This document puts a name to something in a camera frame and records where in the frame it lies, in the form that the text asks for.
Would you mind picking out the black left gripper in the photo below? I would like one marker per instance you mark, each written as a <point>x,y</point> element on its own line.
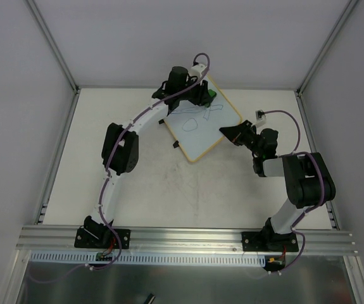
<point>199,93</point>

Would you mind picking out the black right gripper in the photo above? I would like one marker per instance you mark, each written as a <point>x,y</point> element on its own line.
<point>245,132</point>

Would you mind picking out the white board with yellow frame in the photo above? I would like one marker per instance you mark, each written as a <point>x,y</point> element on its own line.
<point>197,128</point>

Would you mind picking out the green whiteboard eraser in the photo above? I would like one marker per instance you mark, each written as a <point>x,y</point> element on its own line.
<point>209,99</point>

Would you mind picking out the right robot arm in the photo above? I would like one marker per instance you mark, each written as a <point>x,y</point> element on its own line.
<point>307,180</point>

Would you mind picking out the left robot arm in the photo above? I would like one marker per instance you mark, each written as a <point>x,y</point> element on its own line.
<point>120,152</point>

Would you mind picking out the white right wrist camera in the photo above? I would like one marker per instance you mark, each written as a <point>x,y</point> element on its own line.
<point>260,117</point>

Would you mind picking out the left aluminium frame post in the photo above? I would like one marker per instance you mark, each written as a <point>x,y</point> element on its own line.
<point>51,42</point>

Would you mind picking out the aluminium frame post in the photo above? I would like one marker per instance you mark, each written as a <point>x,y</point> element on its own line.
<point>51,42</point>
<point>328,43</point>

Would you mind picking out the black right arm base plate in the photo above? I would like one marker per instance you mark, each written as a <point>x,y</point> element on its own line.
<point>257,241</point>

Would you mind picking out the right aluminium frame post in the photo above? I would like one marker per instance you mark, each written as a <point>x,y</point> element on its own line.
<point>328,43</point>

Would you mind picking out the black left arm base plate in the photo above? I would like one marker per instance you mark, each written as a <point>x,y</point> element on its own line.
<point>102,239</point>

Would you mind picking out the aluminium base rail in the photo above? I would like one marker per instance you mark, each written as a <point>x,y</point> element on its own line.
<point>183,240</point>

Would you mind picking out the white slotted cable duct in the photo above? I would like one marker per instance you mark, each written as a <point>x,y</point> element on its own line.
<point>128,258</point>

